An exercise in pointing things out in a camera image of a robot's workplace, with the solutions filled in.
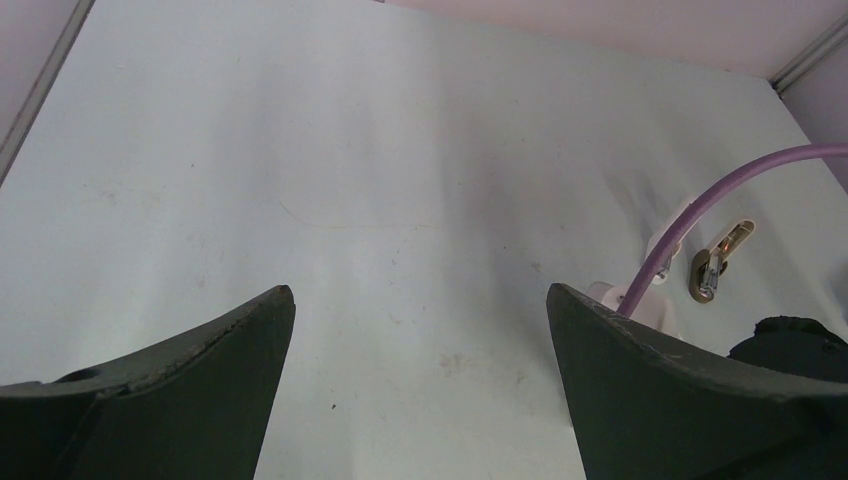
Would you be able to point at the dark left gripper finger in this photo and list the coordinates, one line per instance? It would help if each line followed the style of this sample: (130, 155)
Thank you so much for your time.
(194, 406)

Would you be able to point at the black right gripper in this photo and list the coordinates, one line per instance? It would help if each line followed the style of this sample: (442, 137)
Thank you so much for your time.
(645, 405)

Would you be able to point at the small beige brown stapler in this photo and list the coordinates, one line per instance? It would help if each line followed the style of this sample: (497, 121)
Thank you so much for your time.
(710, 263)

